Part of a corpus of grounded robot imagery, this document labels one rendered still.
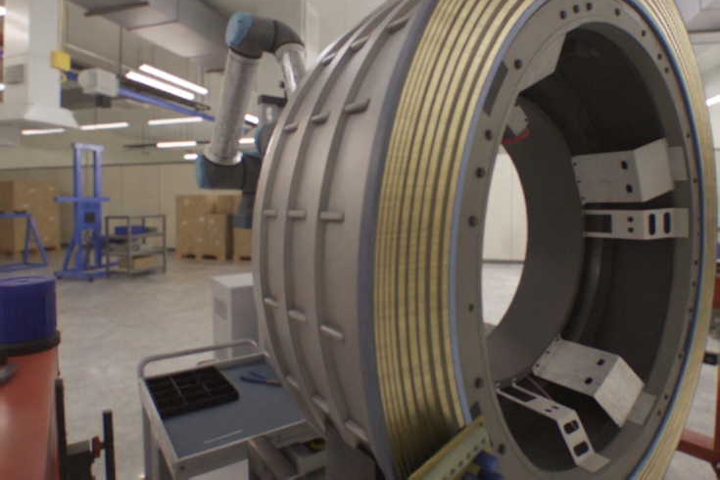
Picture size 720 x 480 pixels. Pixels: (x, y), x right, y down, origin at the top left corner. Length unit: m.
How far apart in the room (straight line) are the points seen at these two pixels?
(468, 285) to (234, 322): 1.74
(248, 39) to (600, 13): 1.04
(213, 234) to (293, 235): 8.66
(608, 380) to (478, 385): 0.74
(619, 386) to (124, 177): 11.95
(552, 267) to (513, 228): 7.29
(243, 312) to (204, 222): 7.34
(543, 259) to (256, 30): 1.28
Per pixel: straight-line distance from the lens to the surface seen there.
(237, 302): 2.25
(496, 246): 8.91
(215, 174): 1.80
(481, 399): 0.74
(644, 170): 1.50
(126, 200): 12.41
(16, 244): 12.37
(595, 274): 1.60
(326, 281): 0.68
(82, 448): 1.09
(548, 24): 0.88
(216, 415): 1.37
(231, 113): 1.67
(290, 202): 0.78
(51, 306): 1.07
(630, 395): 1.46
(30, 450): 0.69
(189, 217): 9.76
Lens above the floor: 1.27
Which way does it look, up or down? 1 degrees down
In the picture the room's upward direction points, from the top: straight up
